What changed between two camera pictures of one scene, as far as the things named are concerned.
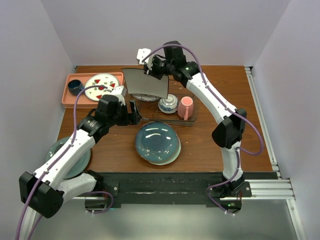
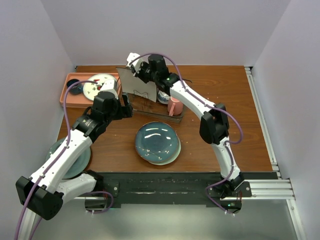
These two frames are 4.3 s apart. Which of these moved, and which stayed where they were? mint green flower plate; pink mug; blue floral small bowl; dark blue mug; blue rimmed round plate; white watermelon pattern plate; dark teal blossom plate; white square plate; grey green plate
Moved: white square plate; blue rimmed round plate; pink mug; blue floral small bowl
Stayed: dark blue mug; dark teal blossom plate; white watermelon pattern plate; grey green plate; mint green flower plate
